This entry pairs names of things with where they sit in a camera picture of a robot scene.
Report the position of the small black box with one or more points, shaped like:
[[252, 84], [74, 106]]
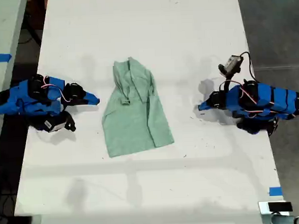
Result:
[[23, 221]]

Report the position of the white box with black top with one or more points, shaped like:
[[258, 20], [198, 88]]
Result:
[[277, 206]]

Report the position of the pale green T-shirt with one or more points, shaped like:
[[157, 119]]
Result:
[[130, 127]]

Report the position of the grey black camera box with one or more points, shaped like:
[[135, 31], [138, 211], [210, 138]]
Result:
[[233, 63]]

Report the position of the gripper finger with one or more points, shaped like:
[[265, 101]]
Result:
[[89, 102], [90, 97], [206, 108], [206, 102]]

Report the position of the black camera box white label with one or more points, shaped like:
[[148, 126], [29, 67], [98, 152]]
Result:
[[53, 124]]

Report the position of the short blue tape strip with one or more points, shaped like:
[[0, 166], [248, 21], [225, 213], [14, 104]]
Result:
[[275, 191]]

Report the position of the black camera stalk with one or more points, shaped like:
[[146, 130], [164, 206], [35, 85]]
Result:
[[70, 123], [226, 82]]

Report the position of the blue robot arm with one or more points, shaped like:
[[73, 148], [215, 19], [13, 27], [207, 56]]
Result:
[[22, 97], [275, 99]]

